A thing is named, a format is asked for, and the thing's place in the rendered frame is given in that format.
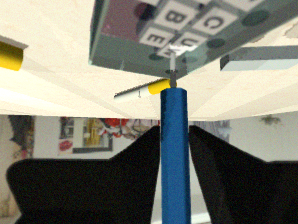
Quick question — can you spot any blue stylus with grey metal tip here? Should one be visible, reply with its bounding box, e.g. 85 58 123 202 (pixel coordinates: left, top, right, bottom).
160 69 192 224

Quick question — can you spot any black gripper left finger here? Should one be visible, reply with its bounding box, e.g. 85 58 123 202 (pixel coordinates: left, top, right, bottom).
6 126 160 224

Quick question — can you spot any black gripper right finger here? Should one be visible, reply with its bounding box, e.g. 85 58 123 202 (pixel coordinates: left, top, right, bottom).
188 125 298 224

